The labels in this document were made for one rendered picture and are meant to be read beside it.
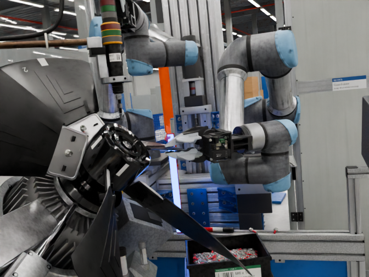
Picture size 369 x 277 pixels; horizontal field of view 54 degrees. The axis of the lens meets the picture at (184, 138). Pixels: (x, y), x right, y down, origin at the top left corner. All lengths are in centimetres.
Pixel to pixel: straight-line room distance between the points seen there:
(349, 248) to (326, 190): 147
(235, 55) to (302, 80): 141
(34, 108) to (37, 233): 21
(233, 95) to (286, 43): 22
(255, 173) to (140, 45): 48
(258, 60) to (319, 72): 141
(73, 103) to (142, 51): 32
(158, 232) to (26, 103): 45
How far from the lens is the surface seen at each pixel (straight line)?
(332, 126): 258
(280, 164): 100
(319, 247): 120
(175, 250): 126
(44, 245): 62
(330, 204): 268
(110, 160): 68
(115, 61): 81
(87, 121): 81
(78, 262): 44
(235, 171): 102
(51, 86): 89
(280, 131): 99
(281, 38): 117
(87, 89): 87
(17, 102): 65
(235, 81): 113
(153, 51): 108
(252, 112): 153
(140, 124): 163
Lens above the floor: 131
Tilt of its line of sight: 7 degrees down
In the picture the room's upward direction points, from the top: 6 degrees counter-clockwise
